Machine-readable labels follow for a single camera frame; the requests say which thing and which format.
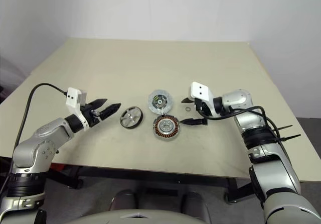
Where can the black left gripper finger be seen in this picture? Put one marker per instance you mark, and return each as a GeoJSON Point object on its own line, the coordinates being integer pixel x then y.
{"type": "Point", "coordinates": [99, 103]}
{"type": "Point", "coordinates": [110, 110]}

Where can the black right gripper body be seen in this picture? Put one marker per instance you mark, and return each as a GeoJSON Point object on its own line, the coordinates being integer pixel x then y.
{"type": "Point", "coordinates": [203, 107]}

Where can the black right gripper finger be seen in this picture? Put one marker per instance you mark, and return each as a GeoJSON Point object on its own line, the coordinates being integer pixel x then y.
{"type": "Point", "coordinates": [187, 100]}
{"type": "Point", "coordinates": [194, 121]}

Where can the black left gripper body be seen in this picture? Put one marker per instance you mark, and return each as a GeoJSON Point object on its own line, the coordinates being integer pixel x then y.
{"type": "Point", "coordinates": [91, 116]}

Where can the round silver metal part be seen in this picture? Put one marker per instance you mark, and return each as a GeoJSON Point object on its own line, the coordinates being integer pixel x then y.
{"type": "Point", "coordinates": [160, 101]}

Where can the copper wound stator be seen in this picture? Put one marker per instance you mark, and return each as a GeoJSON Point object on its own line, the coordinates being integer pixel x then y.
{"type": "Point", "coordinates": [165, 127]}

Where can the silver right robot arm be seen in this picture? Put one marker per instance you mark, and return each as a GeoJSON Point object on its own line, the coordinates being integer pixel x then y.
{"type": "Point", "coordinates": [276, 163]}

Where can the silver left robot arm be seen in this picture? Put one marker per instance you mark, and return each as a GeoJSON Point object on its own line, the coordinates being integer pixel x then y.
{"type": "Point", "coordinates": [50, 131]}

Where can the small metal washer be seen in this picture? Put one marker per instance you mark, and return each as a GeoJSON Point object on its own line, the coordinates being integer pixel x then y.
{"type": "Point", "coordinates": [185, 109]}

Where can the red object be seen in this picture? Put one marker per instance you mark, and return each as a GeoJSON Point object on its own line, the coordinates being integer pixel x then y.
{"type": "Point", "coordinates": [57, 166]}

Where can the grey draped cover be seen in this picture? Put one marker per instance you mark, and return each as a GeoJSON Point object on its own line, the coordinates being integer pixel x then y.
{"type": "Point", "coordinates": [12, 78]}

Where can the grey robot torso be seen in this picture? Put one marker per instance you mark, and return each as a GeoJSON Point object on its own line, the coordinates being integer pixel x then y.
{"type": "Point", "coordinates": [140, 217]}

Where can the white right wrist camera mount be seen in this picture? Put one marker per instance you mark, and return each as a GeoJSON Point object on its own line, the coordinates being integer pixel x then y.
{"type": "Point", "coordinates": [200, 89]}

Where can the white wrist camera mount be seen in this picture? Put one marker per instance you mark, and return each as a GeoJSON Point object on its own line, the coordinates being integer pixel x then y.
{"type": "Point", "coordinates": [72, 98]}
{"type": "Point", "coordinates": [200, 89]}

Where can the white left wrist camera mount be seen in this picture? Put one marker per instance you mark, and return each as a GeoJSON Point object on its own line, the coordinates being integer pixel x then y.
{"type": "Point", "coordinates": [72, 98]}

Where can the black table frame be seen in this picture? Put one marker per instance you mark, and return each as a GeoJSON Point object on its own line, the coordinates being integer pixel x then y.
{"type": "Point", "coordinates": [150, 175]}

